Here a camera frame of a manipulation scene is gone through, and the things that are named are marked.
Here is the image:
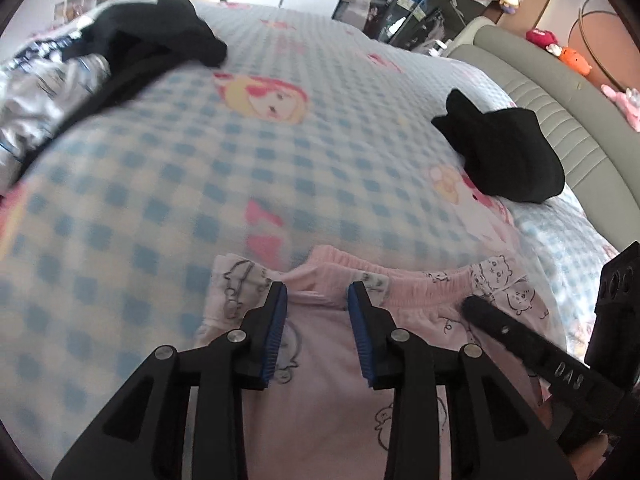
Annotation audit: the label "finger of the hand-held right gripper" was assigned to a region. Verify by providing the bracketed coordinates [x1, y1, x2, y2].
[460, 294, 628, 411]

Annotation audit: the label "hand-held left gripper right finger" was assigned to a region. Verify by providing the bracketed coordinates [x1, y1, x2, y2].
[347, 280, 576, 480]

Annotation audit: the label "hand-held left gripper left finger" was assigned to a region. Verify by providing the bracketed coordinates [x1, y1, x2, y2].
[52, 280, 289, 480]

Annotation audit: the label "pink printed pajama pants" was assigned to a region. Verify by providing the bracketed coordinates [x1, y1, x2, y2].
[192, 245, 558, 480]

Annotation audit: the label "black garment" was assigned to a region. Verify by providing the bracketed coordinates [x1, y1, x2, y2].
[15, 0, 228, 181]
[431, 87, 566, 204]

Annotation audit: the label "person's right hand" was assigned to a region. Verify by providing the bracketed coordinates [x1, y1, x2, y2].
[537, 377, 611, 480]

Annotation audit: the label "blue checked cartoon blanket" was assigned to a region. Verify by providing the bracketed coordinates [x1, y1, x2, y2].
[0, 0, 626, 471]

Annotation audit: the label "folded black garment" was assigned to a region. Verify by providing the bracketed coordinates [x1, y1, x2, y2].
[431, 87, 566, 204]

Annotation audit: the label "grey padded headboard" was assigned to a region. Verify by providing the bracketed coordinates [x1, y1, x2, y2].
[447, 17, 640, 241]

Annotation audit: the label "pink bunny plush toy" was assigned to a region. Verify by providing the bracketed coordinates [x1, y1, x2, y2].
[600, 84, 640, 133]

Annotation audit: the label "orange plush toy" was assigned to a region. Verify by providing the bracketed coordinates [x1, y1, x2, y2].
[557, 46, 593, 77]

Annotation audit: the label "red plush toy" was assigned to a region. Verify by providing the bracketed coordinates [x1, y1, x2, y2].
[525, 27, 563, 56]

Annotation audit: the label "silver patterned garment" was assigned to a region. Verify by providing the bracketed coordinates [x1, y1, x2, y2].
[0, 25, 113, 191]

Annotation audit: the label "thin round wall ring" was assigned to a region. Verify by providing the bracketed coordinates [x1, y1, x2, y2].
[579, 0, 640, 96]

